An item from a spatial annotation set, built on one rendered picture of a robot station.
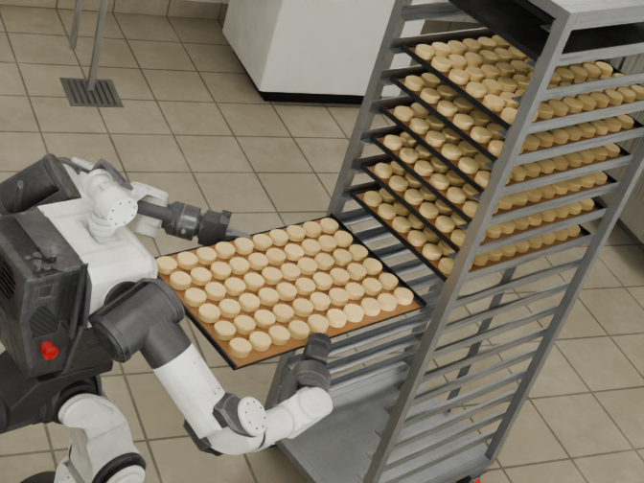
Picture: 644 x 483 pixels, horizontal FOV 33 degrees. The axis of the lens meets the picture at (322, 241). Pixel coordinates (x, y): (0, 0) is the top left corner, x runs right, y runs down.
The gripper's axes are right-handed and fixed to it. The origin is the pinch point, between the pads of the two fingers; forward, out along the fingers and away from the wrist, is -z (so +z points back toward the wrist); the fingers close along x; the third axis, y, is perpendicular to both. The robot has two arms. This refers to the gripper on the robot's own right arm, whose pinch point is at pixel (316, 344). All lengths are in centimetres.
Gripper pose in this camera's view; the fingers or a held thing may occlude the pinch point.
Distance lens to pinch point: 256.5
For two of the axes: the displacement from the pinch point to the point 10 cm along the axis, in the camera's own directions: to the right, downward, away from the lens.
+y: -9.6, -2.7, -0.5
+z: -1.1, 5.5, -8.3
